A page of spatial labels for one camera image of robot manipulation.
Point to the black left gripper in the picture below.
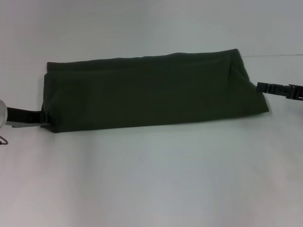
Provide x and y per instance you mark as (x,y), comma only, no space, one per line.
(23,115)

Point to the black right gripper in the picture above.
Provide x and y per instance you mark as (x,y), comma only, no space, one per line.
(296,91)

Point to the dark green shirt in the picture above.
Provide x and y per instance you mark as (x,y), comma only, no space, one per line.
(151,94)

